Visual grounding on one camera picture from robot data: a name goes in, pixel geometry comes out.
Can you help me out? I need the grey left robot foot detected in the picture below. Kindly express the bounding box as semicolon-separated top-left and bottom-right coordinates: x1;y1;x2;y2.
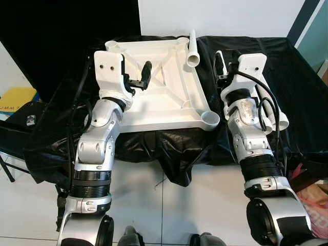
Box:
119;225;141;246

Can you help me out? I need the grey robot foot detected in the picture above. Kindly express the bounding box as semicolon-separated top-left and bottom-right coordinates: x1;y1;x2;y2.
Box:
119;225;141;246
190;232;226;246

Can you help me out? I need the black shiny table cloth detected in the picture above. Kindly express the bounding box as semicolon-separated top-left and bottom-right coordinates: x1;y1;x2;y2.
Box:
23;35;328;188

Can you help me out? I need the grey right robot foot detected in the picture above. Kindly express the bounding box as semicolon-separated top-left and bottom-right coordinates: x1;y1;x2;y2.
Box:
190;232;226;246

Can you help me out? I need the white plastic table top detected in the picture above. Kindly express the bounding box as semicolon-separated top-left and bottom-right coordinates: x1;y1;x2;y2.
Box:
105;36;221;133

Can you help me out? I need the yellow board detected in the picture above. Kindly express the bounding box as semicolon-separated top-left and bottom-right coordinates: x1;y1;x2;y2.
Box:
0;87;37;116

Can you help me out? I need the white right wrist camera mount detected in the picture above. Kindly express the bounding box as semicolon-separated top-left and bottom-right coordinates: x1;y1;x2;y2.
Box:
221;53;268;100

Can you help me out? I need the pink plastic bag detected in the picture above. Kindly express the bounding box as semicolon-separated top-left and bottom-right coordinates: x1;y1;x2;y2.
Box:
292;164;328;239

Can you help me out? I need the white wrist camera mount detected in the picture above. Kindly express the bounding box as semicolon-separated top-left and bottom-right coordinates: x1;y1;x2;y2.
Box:
221;53;268;100
93;50;129;100

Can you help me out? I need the brown cardboard box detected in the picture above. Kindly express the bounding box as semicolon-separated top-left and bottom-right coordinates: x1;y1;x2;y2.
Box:
318;59;328;85

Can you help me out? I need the black case with white label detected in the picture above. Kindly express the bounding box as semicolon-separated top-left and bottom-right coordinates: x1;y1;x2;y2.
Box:
0;100;49;159

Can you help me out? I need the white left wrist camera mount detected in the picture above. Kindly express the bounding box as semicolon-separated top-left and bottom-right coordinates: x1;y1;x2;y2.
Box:
93;50;129;100

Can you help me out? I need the brown wooden table leg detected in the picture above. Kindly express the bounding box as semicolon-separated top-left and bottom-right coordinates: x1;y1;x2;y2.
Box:
290;169;318;193

